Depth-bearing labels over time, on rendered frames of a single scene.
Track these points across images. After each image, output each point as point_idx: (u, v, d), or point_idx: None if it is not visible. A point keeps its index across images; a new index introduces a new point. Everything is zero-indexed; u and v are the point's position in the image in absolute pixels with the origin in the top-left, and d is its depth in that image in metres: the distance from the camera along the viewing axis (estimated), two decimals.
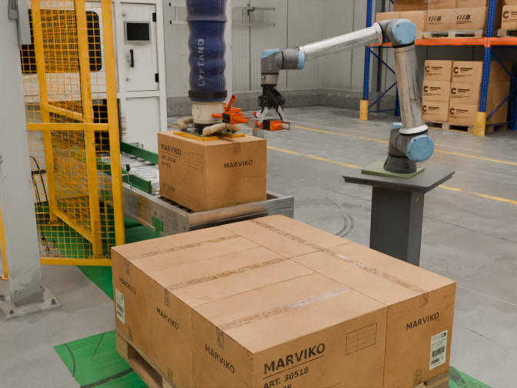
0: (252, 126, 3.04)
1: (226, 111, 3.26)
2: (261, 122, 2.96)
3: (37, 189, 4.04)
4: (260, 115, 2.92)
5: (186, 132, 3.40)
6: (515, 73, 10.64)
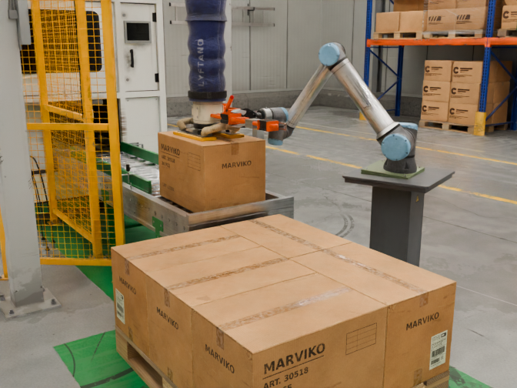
0: (249, 126, 3.03)
1: (225, 112, 3.25)
2: (258, 122, 2.95)
3: (37, 189, 4.04)
4: (238, 108, 3.21)
5: (185, 132, 3.40)
6: (515, 73, 10.64)
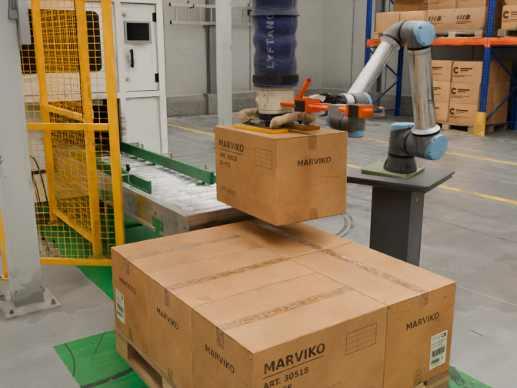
0: (334, 113, 2.47)
1: (299, 98, 2.70)
2: (346, 107, 2.39)
3: (37, 189, 4.04)
4: (316, 94, 2.66)
5: (250, 125, 2.86)
6: (515, 73, 10.64)
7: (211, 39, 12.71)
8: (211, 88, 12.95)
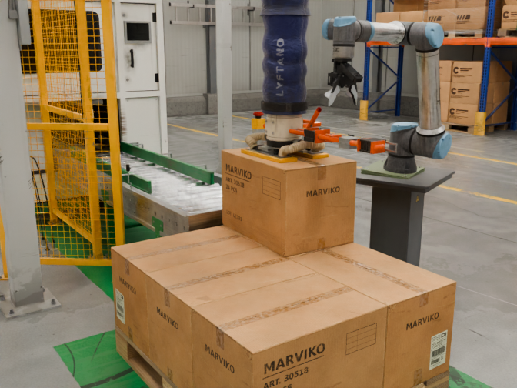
0: (345, 146, 2.44)
1: (308, 127, 2.67)
2: (358, 142, 2.36)
3: (37, 189, 4.04)
4: (331, 95, 2.43)
5: (258, 151, 2.83)
6: (515, 73, 10.64)
7: (211, 39, 12.71)
8: (211, 88, 12.95)
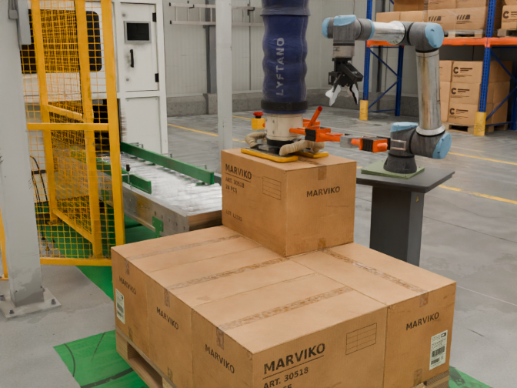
0: (347, 145, 2.45)
1: (309, 125, 2.67)
2: (360, 141, 2.37)
3: (37, 189, 4.04)
4: (331, 94, 2.43)
5: (258, 150, 2.83)
6: (515, 73, 10.64)
7: (211, 39, 12.71)
8: (211, 88, 12.95)
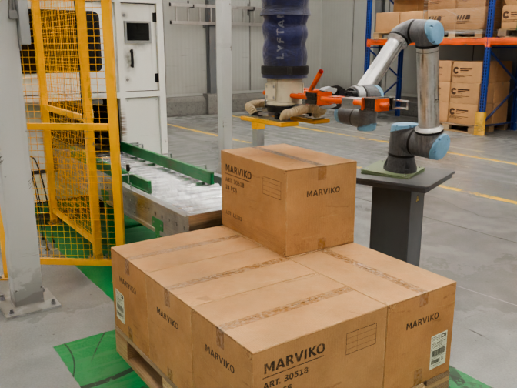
0: (348, 106, 2.41)
1: (310, 90, 2.63)
2: (361, 100, 2.33)
3: (37, 189, 4.04)
4: (328, 86, 2.59)
5: (258, 117, 2.79)
6: (515, 73, 10.64)
7: (211, 39, 12.71)
8: (211, 88, 12.95)
